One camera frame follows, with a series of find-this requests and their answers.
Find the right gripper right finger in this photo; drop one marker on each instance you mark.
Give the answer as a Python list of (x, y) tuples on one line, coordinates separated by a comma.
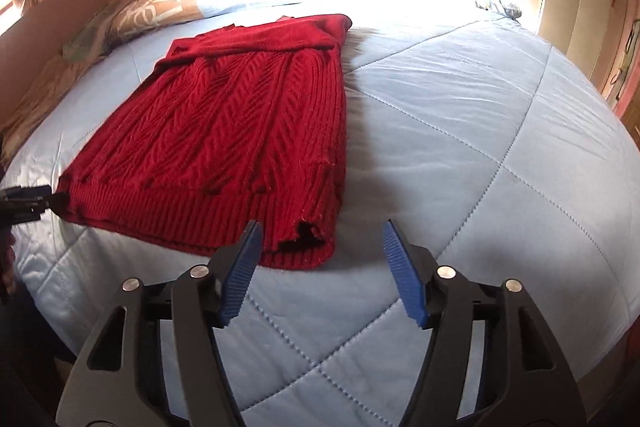
[(525, 379)]

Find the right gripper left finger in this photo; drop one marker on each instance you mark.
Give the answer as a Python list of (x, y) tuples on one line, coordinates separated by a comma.
[(118, 377)]

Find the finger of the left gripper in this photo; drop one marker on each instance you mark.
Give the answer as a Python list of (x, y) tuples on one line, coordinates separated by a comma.
[(23, 204)]

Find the red knit sweater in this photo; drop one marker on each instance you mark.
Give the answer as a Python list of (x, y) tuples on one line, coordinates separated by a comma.
[(235, 125)]

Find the person's left hand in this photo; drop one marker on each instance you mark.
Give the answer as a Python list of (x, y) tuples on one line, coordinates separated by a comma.
[(7, 260)]

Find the brown satin sheet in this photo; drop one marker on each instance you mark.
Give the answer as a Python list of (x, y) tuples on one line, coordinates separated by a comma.
[(54, 81)]

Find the brown padded headboard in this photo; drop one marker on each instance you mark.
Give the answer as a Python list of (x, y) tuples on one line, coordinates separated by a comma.
[(30, 42)]

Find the green plaid pillow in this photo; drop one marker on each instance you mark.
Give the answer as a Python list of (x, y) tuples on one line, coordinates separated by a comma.
[(93, 40)]

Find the light blue quilted bedspread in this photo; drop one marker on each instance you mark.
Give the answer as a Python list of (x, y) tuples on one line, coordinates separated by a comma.
[(485, 144)]

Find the small item on bed edge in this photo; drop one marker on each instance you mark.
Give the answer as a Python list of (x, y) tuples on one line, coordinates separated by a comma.
[(507, 10)]

